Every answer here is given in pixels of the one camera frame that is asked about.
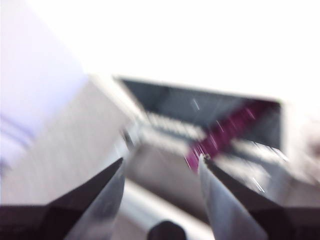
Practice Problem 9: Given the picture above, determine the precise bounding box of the purple eggplant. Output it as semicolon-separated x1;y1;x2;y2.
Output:
183;102;276;173

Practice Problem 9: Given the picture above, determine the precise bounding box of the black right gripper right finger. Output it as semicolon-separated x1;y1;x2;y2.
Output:
198;153;296;240

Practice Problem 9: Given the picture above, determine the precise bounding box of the oven wire rack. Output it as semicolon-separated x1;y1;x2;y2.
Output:
142;111;288;163

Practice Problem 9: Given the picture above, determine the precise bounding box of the cream Toshiba toaster oven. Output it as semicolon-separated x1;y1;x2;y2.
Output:
87;72;320;191

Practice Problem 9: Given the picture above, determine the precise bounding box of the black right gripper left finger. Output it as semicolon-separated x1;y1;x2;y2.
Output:
37;157;126;240

